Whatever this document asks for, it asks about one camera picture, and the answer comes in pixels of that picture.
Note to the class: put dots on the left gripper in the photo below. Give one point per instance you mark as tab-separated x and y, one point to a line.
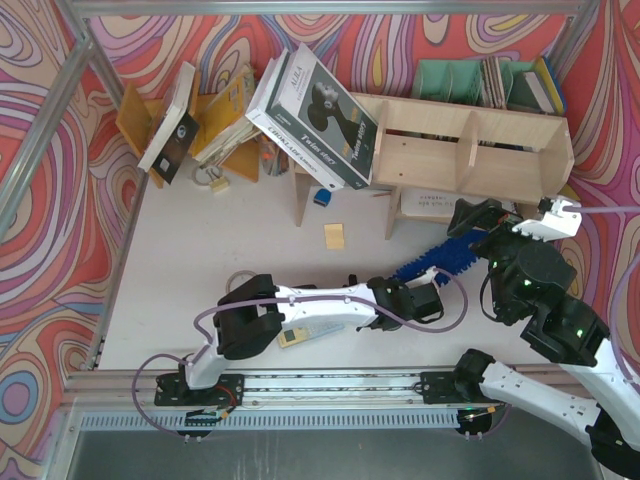
430	298

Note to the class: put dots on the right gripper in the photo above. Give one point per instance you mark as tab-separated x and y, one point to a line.
493	228

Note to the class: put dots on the white and black utility knife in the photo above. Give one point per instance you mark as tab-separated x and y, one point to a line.
352	278

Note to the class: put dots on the blue microfiber duster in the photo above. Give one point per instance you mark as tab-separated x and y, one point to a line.
454	256

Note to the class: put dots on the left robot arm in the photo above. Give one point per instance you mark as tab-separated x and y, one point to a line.
249	318

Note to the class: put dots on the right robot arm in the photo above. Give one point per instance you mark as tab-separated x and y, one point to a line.
529	280

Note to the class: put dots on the wooden desktop bookshelf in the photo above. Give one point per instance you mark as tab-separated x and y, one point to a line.
509	155

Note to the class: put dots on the yellow sticky note pad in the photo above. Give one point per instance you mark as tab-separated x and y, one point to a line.
334	236

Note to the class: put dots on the white paper notebook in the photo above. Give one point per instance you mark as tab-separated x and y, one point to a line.
432	203

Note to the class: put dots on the blue pencil sharpener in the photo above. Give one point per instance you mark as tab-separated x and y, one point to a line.
322	197

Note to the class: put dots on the yellow and blue calculator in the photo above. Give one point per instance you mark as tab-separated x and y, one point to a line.
299	335

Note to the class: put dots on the teal file organizer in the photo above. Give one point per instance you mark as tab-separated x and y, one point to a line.
490	82

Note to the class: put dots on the blue and yellow book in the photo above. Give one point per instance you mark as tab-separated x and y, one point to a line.
543	79

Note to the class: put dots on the colored pencils cup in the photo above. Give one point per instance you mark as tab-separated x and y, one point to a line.
273	160

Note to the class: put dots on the Twins story dark book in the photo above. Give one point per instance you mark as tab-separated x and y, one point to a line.
315	110

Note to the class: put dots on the white Chokladfabriken book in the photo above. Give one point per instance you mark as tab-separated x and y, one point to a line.
257	114

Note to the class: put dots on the yellow books stack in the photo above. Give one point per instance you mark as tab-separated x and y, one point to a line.
223	125

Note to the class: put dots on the white book black cover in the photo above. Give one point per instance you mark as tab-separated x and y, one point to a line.
173	128

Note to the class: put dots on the yellow wooden book stand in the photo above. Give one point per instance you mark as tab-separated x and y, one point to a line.
135	118

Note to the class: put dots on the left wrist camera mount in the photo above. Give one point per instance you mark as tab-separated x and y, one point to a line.
429	276

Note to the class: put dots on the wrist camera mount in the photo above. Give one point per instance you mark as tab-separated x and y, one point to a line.
429	276
550	227

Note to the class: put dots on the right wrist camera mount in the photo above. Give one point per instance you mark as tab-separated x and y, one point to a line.
550	227

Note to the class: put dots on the brass padlock with ring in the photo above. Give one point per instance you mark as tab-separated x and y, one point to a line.
210	177

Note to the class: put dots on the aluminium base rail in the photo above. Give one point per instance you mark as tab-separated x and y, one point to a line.
342	388

